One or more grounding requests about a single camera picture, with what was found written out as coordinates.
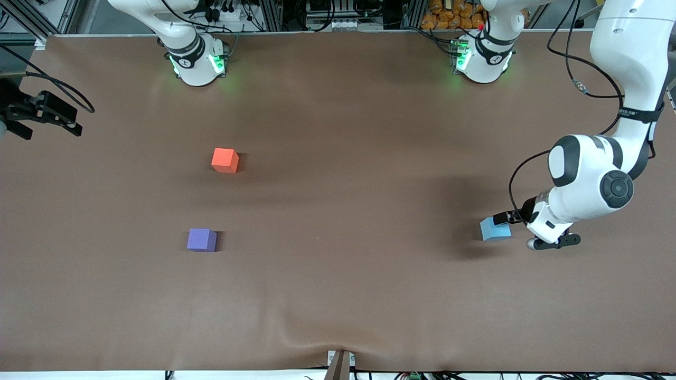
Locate orange foam block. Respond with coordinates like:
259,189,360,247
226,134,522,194
211,148,240,174

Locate purple foam block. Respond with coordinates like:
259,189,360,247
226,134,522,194
186,228,218,253

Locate brown table mat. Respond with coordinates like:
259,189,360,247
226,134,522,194
0,29,676,373

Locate white power strip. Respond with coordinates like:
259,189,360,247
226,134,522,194
305,18,353,32

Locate metal table clamp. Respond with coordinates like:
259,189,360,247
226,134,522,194
326,349,356,380

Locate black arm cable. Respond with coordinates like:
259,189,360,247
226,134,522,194
508,0,627,213
0,45,96,115

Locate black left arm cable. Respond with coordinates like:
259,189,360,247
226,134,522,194
508,0,627,213

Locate light blue foam block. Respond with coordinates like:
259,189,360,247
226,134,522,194
480,217,512,242

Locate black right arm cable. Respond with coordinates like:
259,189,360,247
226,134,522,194
0,45,96,115

